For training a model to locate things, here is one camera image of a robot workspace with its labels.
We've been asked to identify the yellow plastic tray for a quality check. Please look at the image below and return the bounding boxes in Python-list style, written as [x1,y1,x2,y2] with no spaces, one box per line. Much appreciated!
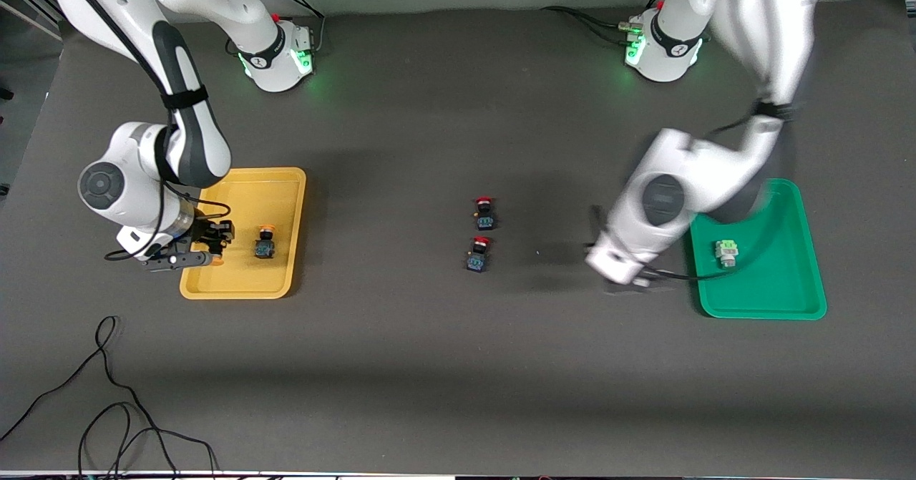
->
[179,167,307,300]

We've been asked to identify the green plastic tray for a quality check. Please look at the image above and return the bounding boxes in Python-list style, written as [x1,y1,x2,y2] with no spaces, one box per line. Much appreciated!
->
[688,177,828,320]

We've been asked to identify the loose black cable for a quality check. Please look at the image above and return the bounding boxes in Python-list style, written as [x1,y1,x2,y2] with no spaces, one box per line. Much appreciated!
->
[0,315,219,480]

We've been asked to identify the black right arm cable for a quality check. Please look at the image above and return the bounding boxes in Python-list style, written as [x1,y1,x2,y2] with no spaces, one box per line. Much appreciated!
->
[54,0,234,263]

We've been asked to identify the black left arm base cables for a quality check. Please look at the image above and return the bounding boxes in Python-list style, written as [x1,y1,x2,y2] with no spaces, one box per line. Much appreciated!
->
[540,0,671,41]

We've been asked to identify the metal frame rail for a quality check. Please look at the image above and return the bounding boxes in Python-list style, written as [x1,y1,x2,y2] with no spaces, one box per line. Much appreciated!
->
[0,0,65,41]

